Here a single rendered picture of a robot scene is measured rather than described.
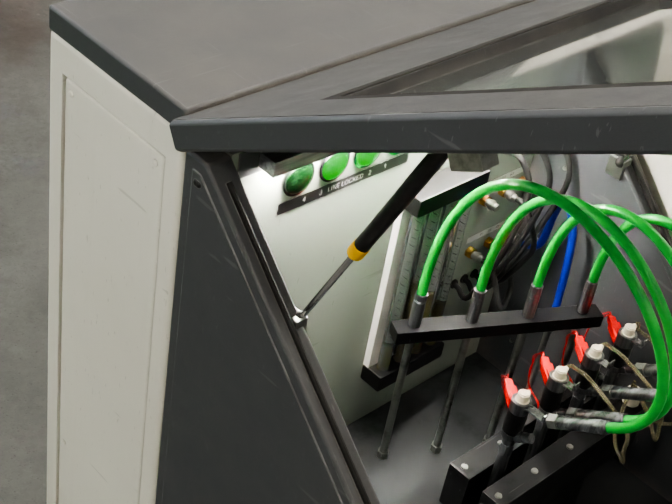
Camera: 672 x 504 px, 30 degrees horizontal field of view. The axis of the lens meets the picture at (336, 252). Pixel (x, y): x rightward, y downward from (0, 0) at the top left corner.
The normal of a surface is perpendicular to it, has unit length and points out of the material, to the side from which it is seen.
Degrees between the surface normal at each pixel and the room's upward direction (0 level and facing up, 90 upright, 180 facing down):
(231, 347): 90
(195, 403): 90
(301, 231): 90
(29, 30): 0
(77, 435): 90
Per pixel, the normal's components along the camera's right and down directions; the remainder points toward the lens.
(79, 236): -0.73, 0.33
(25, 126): 0.14, -0.79
